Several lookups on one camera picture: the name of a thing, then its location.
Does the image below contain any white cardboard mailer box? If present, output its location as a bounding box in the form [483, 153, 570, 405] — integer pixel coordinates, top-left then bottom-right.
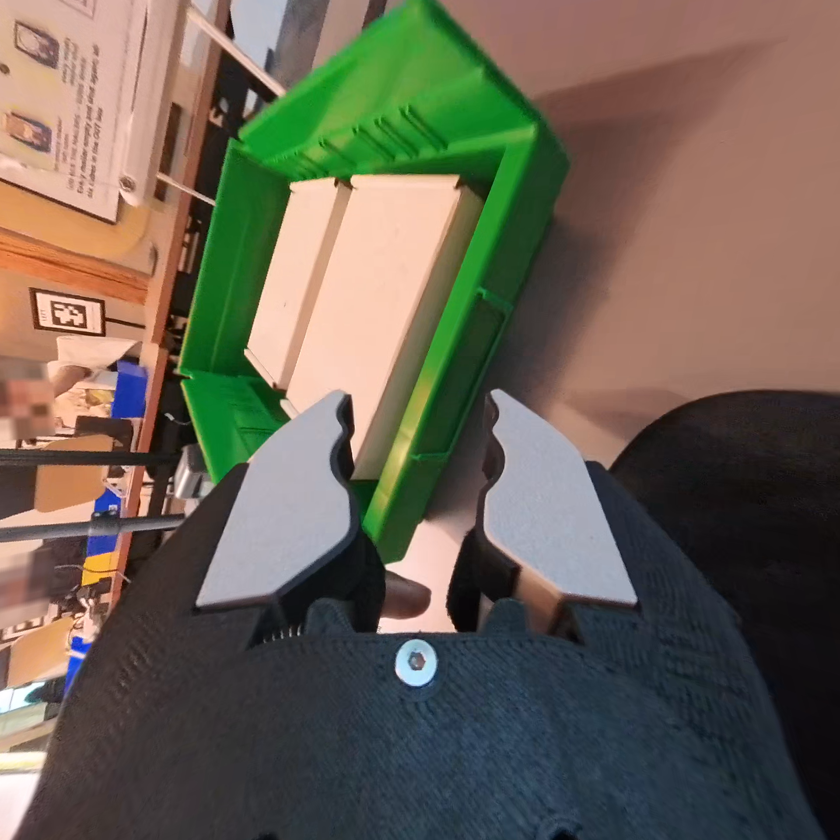
[285, 172, 488, 484]
[245, 179, 353, 392]

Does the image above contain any black tripod pole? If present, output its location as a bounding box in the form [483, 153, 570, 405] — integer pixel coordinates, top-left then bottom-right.
[0, 445, 214, 470]

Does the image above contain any grey desk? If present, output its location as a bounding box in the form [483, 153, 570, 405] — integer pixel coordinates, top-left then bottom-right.
[314, 0, 840, 595]

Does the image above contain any brown cardboard panel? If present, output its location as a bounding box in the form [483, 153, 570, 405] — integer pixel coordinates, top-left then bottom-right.
[35, 435, 114, 514]

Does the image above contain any green plastic bin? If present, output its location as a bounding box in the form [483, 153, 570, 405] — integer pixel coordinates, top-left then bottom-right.
[177, 0, 572, 567]

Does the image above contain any wooden background desk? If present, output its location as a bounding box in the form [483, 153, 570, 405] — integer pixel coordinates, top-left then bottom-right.
[105, 0, 232, 611]

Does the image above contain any small blue bin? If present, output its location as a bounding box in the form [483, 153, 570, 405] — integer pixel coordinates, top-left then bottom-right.
[110, 360, 152, 422]
[82, 491, 124, 559]

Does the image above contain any grey metal pole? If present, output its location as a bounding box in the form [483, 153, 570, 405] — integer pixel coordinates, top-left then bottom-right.
[0, 514, 188, 544]

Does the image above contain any grey pole clamp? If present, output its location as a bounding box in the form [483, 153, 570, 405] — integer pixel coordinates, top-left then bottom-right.
[171, 444, 215, 501]

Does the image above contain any printed instruction sheet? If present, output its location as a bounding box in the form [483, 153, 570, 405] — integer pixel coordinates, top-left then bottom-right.
[0, 0, 151, 225]

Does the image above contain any person's left hand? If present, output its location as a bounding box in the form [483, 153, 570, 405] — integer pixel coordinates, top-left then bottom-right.
[383, 570, 433, 620]

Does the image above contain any printed marker tag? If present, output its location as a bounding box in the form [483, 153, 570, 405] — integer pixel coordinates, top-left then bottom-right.
[29, 287, 107, 338]

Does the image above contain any black wrist rest pad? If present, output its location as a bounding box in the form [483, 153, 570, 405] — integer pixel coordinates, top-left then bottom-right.
[609, 390, 840, 834]

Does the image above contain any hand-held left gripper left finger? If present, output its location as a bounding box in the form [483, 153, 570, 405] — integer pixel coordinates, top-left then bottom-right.
[194, 388, 362, 632]

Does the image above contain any instruction sheet on stand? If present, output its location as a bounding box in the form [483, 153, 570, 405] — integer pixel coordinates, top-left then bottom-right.
[0, 0, 232, 308]

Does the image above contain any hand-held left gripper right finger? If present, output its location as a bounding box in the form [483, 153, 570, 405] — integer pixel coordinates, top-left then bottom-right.
[475, 388, 640, 634]

